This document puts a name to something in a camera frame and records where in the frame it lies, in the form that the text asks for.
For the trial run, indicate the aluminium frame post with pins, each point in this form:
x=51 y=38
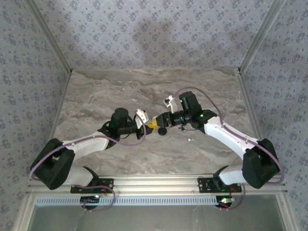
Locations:
x=261 y=36
x=49 y=36

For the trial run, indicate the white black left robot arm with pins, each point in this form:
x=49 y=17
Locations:
x=89 y=144

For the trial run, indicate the black earbud charging case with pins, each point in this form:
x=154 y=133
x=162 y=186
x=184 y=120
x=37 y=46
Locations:
x=162 y=131

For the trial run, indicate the black left controller board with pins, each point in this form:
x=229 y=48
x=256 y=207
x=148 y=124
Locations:
x=90 y=201

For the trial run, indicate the black controller board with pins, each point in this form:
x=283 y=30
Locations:
x=90 y=201
x=225 y=203

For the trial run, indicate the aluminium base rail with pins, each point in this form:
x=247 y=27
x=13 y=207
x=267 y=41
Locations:
x=156 y=185

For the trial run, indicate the black right controller board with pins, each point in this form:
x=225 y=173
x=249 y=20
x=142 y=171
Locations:
x=225 y=203

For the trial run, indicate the aluminium table side rail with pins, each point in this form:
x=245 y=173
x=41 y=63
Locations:
x=59 y=108
x=252 y=108

